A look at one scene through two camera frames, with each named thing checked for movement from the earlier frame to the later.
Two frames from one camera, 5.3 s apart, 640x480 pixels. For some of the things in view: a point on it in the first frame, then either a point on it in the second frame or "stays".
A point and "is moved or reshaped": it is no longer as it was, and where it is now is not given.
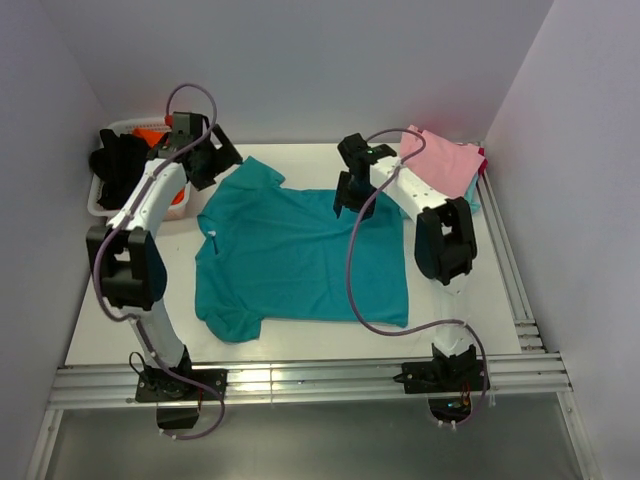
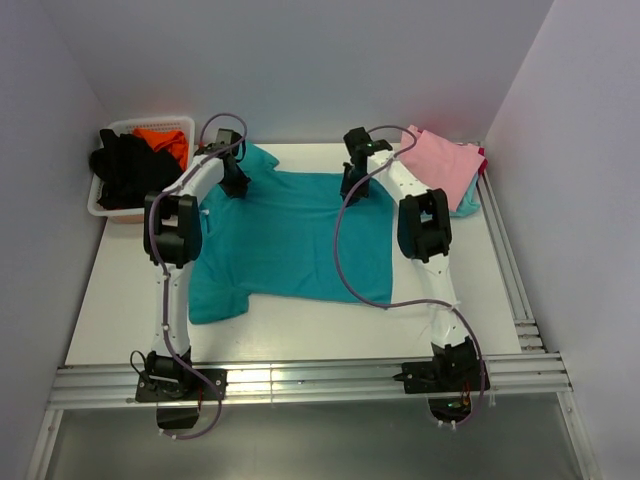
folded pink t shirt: x=444 y=165 stays
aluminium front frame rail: x=93 y=386 stays
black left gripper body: x=207 y=149 to x=235 y=185
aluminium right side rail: x=528 y=336 stays
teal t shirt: x=267 y=252 is moved or reshaped
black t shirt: x=117 y=163 stays
